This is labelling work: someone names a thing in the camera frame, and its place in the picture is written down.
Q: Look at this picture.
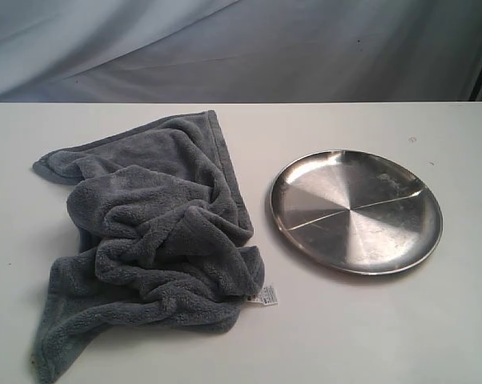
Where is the grey fluffy towel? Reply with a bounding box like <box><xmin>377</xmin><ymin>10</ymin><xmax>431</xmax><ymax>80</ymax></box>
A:
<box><xmin>32</xmin><ymin>110</ymin><xmax>264</xmax><ymax>383</ymax></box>

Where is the grey backdrop cloth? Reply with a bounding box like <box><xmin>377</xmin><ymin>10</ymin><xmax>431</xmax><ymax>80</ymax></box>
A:
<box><xmin>0</xmin><ymin>1</ymin><xmax>482</xmax><ymax>103</ymax></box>

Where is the round stainless steel plate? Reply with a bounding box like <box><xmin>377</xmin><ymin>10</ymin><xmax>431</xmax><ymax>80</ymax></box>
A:
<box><xmin>267</xmin><ymin>150</ymin><xmax>443</xmax><ymax>276</ymax></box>

